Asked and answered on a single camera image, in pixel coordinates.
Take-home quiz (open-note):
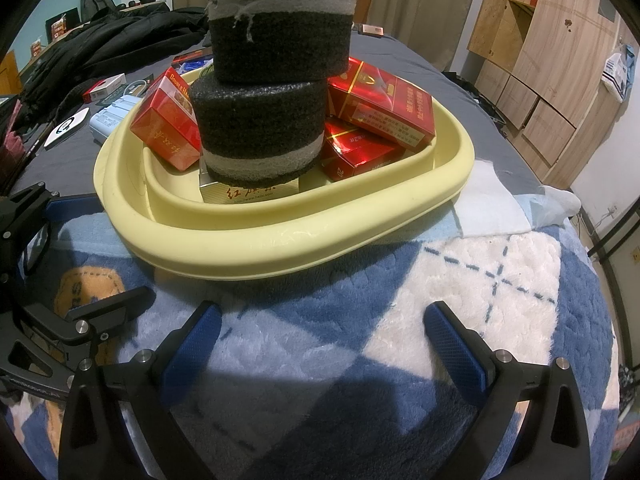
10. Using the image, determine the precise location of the blue plaid plush blanket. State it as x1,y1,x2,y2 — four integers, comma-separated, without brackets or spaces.
0,200,621,480

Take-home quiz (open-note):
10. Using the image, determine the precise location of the yellow plastic basin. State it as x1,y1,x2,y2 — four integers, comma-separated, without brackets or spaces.
94,62,475,281

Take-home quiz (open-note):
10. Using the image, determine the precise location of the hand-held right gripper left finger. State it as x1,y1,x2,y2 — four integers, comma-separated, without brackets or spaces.
57,300,223,480

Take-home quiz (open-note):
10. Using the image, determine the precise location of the black foam cylinder white band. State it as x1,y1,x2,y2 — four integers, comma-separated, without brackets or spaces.
189,75,328,188

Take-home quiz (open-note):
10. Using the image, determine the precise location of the black foam cylinder grey band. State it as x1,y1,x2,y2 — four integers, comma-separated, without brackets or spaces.
206,0,360,85

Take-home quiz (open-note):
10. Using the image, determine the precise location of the red cigarette box pink label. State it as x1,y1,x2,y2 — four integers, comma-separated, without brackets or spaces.
130,71,202,172

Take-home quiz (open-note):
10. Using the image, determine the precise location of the white and blue hanging bag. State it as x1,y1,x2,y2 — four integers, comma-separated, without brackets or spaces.
602,42,638,103

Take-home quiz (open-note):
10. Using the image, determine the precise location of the small white box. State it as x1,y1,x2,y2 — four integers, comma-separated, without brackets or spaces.
82,74,127,105

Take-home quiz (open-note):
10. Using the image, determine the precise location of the wooden wardrobe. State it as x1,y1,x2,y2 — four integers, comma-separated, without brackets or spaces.
467,0,632,188

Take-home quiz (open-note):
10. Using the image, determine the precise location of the black backpack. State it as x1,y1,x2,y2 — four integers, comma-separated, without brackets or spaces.
80,0,118,21

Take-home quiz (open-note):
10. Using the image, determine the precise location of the white card with black logo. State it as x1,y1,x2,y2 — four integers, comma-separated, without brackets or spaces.
44,114,91,150

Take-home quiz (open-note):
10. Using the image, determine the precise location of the gold cigarette box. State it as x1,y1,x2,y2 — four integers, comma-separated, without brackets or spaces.
199,157,301,206

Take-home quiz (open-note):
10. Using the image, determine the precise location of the light blue hard case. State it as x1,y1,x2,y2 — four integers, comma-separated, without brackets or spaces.
89,99,138,143

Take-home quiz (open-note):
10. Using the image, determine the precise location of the beige curtain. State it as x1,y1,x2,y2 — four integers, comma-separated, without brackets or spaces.
360,0,483,68

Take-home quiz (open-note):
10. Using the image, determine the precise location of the light blue cloth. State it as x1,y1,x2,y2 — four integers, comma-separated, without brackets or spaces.
452,160,581,238

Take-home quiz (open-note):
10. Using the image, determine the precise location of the dark flat box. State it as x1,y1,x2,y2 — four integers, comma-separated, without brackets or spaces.
172,49,216,65

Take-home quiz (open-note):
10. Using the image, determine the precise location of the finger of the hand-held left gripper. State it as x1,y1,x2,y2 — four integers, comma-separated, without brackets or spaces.
0,286,157,402
0,185,98,241

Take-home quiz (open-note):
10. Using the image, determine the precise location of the black garment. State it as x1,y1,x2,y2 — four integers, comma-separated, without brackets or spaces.
22,7,211,111

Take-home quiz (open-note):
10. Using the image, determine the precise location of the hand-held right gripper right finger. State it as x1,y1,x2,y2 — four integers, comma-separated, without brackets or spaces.
424,301,591,480

